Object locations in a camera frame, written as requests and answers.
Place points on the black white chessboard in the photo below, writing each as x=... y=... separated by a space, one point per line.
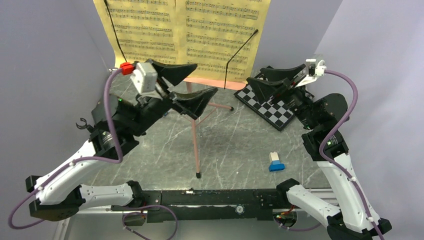
x=276 y=114

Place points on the pink music stand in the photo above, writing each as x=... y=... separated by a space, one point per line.
x=195 y=132

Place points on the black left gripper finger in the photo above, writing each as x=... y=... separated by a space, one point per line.
x=173 y=73
x=193 y=104

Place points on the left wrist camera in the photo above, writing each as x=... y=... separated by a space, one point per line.
x=142 y=74

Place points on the black microphone stand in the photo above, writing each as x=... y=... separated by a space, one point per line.
x=84 y=125

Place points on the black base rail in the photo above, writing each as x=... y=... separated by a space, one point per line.
x=258 y=204

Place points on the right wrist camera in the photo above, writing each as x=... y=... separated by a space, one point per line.
x=314 y=68

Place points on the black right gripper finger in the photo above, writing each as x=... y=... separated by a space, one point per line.
x=275 y=75
x=268 y=90

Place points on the yellow sheet music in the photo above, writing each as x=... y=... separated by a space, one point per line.
x=138 y=30
x=221 y=36

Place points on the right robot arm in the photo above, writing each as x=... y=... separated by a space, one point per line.
x=353 y=218

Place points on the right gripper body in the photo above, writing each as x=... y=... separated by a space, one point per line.
x=295 y=97

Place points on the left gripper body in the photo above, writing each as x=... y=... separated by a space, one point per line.
x=155 y=106

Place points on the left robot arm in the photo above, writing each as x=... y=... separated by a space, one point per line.
x=61 y=193

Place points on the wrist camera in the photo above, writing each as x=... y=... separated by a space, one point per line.
x=314 y=68
x=142 y=74

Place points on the blue white toy block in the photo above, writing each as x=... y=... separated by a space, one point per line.
x=275 y=163

